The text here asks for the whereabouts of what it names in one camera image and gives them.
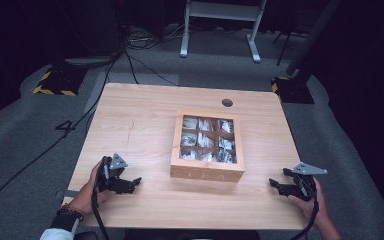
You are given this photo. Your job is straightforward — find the person's left hand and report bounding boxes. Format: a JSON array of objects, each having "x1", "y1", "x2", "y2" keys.
[{"x1": 69, "y1": 160, "x2": 115, "y2": 216}]

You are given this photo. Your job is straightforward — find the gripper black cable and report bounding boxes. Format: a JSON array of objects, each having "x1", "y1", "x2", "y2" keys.
[
  {"x1": 91, "y1": 159, "x2": 111, "y2": 240},
  {"x1": 289, "y1": 196, "x2": 320, "y2": 240}
]

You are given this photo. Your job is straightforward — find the beaded bracelet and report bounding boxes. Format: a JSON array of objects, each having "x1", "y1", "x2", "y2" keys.
[{"x1": 56, "y1": 203, "x2": 85, "y2": 223}]

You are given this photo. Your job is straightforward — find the wooden tea box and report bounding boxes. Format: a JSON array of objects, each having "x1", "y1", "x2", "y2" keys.
[{"x1": 169, "y1": 109, "x2": 246, "y2": 183}]

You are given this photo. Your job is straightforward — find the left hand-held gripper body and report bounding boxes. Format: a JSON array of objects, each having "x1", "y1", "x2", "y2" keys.
[{"x1": 96, "y1": 153, "x2": 134, "y2": 195}]

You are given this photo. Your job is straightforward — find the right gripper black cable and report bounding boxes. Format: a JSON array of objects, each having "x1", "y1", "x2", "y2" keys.
[{"x1": 289, "y1": 196, "x2": 320, "y2": 240}]

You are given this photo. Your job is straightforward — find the grey tape strip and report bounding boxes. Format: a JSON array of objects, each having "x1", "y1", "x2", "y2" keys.
[{"x1": 55, "y1": 190, "x2": 78, "y2": 200}]

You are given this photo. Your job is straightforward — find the white metal table frame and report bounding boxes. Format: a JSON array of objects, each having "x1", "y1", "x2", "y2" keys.
[{"x1": 179, "y1": 0, "x2": 268, "y2": 64}]

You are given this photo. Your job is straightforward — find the pile of white tea packets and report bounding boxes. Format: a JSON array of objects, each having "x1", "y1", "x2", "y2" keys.
[{"x1": 179, "y1": 115, "x2": 238, "y2": 164}]

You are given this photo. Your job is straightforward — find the bundle of floor cables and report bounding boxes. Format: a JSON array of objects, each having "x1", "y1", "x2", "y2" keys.
[{"x1": 125, "y1": 25, "x2": 185, "y2": 52}]

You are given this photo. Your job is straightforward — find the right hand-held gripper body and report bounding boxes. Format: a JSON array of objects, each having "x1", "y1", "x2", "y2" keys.
[{"x1": 278, "y1": 162, "x2": 328, "y2": 202}]

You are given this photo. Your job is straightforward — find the long black floor cable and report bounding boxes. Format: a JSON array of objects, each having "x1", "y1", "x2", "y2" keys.
[{"x1": 0, "y1": 56, "x2": 123, "y2": 222}]

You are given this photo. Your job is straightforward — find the black yellow striped base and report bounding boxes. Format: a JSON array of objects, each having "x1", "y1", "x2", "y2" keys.
[
  {"x1": 271, "y1": 76, "x2": 316, "y2": 105},
  {"x1": 32, "y1": 66, "x2": 88, "y2": 97}
]

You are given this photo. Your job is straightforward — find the person's right hand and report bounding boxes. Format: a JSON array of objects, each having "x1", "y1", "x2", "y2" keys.
[{"x1": 287, "y1": 178, "x2": 332, "y2": 231}]

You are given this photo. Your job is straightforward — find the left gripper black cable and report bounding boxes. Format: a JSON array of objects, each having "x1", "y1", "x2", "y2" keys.
[{"x1": 91, "y1": 159, "x2": 111, "y2": 240}]

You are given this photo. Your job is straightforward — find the dark slanted stand pole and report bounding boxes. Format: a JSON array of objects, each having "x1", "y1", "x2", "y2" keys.
[{"x1": 284, "y1": 0, "x2": 343, "y2": 76}]

